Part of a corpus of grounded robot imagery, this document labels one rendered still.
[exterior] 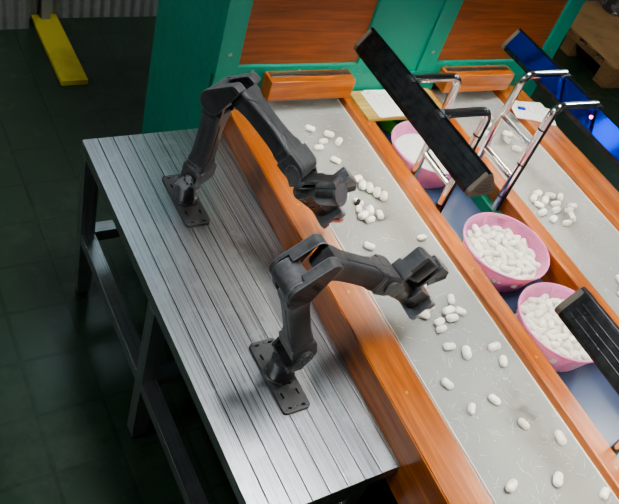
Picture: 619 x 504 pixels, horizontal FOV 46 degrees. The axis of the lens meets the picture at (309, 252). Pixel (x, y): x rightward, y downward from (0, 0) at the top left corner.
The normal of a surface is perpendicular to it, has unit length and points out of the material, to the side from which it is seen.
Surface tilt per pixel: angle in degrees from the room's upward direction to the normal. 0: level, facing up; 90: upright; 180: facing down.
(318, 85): 90
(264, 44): 90
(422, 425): 0
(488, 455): 0
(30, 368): 0
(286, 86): 90
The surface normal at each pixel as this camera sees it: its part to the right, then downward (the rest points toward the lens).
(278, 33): 0.40, 0.73
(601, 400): 0.26, -0.67
